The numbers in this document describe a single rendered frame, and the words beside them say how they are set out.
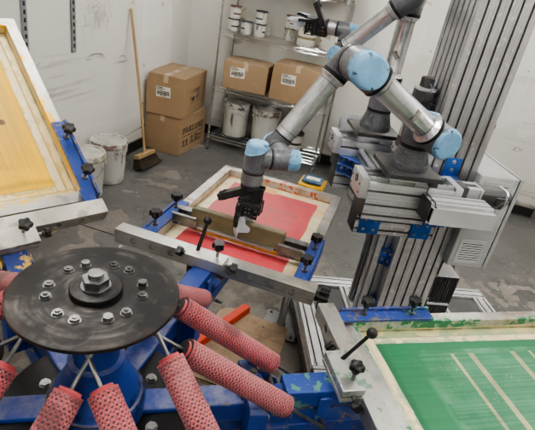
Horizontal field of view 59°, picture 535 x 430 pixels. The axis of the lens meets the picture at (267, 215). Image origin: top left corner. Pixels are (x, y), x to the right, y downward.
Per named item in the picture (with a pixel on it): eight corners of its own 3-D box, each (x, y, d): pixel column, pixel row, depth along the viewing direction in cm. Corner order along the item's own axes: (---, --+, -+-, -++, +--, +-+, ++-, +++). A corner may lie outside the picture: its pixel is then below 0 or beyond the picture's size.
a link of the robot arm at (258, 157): (274, 147, 154) (249, 144, 151) (268, 177, 159) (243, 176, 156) (269, 138, 160) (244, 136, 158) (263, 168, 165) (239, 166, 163)
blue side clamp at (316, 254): (308, 252, 181) (312, 236, 178) (321, 255, 180) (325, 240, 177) (287, 294, 155) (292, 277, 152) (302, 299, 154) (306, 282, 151)
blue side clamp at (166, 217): (177, 212, 192) (178, 196, 189) (188, 215, 191) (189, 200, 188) (137, 246, 166) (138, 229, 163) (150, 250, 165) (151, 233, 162)
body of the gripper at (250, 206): (255, 223, 164) (261, 191, 159) (232, 215, 166) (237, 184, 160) (262, 213, 171) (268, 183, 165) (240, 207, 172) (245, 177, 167)
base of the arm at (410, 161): (418, 161, 198) (426, 138, 193) (433, 176, 185) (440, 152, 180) (384, 156, 196) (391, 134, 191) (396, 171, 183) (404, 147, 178)
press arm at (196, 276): (200, 269, 151) (200, 256, 148) (217, 275, 150) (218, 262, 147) (174, 299, 136) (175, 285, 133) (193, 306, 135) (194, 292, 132)
